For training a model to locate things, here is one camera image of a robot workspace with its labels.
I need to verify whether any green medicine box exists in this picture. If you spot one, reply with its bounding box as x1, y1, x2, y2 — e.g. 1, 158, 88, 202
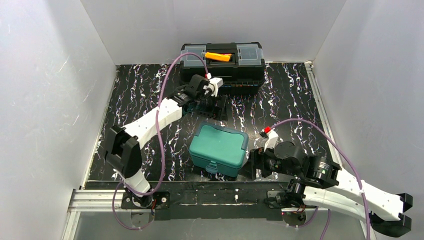
188, 122, 249, 178

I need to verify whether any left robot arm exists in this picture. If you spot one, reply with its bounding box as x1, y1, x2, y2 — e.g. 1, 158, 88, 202
103, 74, 228, 208

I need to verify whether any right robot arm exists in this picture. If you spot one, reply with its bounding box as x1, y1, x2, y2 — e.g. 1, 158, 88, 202
248, 141, 413, 238

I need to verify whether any black toolbox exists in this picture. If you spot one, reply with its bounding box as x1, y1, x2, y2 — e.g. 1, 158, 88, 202
179, 42, 266, 95

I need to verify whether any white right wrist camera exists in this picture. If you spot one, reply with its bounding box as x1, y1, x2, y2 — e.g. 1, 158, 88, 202
260, 126, 279, 150

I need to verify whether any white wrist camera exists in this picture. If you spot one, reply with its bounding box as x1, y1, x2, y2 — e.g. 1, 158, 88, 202
260, 126, 279, 150
205, 77, 223, 97

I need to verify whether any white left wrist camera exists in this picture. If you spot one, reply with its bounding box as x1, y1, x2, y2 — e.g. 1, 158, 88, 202
205, 77, 223, 97

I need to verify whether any orange toolbox handle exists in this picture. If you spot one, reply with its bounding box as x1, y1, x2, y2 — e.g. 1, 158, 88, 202
203, 52, 232, 62

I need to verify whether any aluminium rail frame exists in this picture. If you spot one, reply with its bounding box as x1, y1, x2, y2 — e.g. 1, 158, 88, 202
63, 62, 365, 240

